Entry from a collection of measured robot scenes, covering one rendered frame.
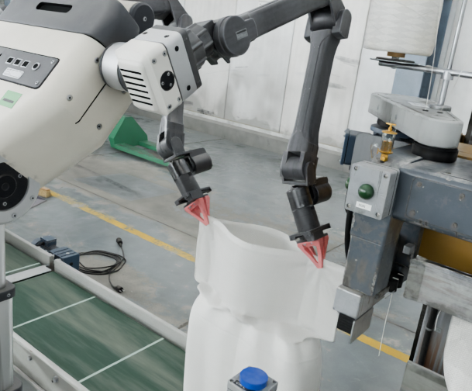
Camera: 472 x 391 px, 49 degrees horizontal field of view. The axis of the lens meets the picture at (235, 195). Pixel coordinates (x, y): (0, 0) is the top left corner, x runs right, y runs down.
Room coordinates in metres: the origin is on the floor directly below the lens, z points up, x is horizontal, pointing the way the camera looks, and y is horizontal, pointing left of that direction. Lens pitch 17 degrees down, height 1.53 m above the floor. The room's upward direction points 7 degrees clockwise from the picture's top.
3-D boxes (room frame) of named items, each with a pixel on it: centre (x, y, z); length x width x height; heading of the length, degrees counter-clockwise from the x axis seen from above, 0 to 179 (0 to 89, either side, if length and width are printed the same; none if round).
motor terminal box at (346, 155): (1.47, -0.32, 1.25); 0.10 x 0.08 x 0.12; 169
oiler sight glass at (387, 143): (1.00, -0.28, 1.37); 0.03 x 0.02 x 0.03; 54
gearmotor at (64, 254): (2.41, 0.89, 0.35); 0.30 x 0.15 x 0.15; 54
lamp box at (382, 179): (0.94, -0.25, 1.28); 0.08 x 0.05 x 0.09; 54
